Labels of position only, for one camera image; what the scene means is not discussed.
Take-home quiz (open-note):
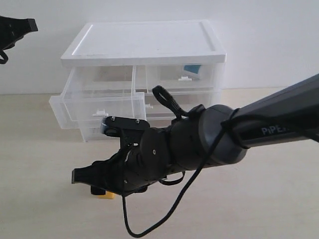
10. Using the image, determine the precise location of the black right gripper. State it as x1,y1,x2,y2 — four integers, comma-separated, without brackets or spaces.
71,144,155,196

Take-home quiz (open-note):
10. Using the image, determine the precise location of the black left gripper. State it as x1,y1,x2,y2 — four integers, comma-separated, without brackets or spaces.
0,16,38,50

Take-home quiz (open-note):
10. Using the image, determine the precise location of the yellow cheese wedge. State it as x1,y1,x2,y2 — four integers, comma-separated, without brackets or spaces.
98,191,116,200

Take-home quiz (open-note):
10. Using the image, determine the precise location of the white bottle teal label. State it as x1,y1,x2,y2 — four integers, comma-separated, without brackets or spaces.
182,65,202,79

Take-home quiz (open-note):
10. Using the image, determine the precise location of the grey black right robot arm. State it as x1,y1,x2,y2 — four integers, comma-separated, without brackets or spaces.
71,75,319,196

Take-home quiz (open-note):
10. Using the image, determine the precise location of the white plastic drawer cabinet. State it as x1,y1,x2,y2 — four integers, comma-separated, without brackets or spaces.
60,19,228,142

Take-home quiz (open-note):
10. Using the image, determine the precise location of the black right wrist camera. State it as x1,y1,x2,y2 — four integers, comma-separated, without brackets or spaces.
100,116,150,148

